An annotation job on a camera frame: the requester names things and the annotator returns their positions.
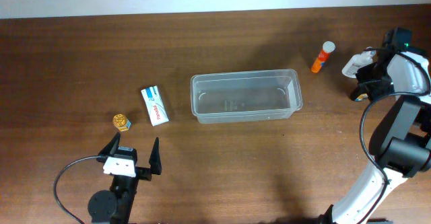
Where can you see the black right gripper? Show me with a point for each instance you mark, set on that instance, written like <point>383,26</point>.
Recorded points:
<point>361,74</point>

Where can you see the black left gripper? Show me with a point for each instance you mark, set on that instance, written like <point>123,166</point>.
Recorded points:
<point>145,173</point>

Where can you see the dark bottle white cap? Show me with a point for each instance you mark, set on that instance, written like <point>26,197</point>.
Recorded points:
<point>358,95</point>

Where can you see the orange tube white cap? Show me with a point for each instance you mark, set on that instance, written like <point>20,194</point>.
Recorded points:
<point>327,48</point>

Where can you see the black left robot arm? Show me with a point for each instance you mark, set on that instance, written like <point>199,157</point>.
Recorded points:
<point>114,205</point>

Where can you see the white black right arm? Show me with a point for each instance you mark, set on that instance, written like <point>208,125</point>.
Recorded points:
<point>399,147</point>

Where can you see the clear plastic container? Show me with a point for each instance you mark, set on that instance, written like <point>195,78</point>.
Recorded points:
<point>245,96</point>

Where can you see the small gold-lid jar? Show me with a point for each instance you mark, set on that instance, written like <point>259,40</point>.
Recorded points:
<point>121,122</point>

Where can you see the white Panadol box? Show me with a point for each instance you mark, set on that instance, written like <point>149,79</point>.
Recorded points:
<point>155,106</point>

